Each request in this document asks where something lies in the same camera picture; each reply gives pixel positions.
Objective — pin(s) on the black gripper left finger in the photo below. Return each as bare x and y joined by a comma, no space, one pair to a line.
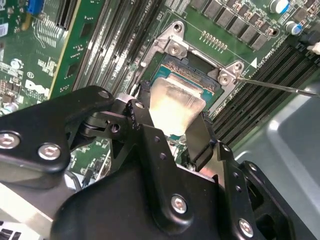
37,130

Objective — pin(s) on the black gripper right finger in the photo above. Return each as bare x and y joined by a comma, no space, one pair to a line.
235,190

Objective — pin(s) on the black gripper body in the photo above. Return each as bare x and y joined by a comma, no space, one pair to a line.
112,212

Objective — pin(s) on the silver topped CPU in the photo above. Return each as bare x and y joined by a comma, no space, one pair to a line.
175,105

